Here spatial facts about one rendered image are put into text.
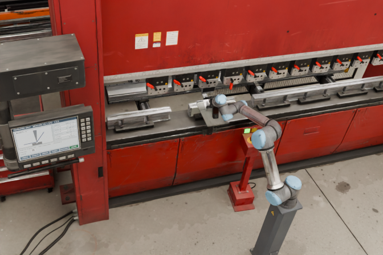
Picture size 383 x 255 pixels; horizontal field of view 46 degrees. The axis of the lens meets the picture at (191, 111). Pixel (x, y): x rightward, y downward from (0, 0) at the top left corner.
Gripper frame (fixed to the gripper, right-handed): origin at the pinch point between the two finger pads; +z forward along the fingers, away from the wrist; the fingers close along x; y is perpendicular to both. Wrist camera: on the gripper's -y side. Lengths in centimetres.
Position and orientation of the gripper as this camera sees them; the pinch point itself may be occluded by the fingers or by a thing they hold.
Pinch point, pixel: (211, 108)
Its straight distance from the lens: 353.1
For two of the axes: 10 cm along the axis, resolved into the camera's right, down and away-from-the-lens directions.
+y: -0.6, -9.9, 1.2
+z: -1.8, 1.3, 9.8
